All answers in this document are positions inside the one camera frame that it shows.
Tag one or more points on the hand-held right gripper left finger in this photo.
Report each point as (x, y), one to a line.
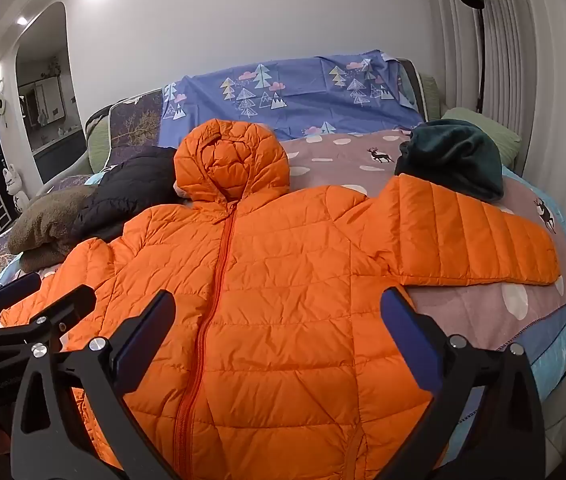
(142, 332)

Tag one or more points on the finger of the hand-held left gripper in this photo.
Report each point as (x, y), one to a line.
(70, 302)
(18, 286)

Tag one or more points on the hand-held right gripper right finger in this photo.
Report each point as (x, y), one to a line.
(409, 332)

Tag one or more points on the orange puffer jacket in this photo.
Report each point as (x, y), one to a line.
(273, 310)

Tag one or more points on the deer print blanket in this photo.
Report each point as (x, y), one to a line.
(463, 305)

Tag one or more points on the brown fleece cloth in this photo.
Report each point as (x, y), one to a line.
(48, 220)

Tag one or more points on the white cat figurine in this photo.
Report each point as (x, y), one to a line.
(14, 185)

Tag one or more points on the black puffer jacket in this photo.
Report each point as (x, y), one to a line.
(123, 190)

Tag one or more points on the green cushion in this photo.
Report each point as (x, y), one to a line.
(97, 150)

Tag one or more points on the light blue bed sheet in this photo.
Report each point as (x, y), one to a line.
(563, 350)

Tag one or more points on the dark green velvet cloth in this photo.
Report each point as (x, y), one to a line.
(453, 160)

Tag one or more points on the dark tree print pillow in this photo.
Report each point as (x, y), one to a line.
(133, 120)

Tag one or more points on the green pillow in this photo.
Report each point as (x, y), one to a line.
(498, 135)

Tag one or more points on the blue tree-print pillow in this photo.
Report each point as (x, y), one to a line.
(303, 95)

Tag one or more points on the grey curtain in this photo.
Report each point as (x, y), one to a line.
(538, 85)

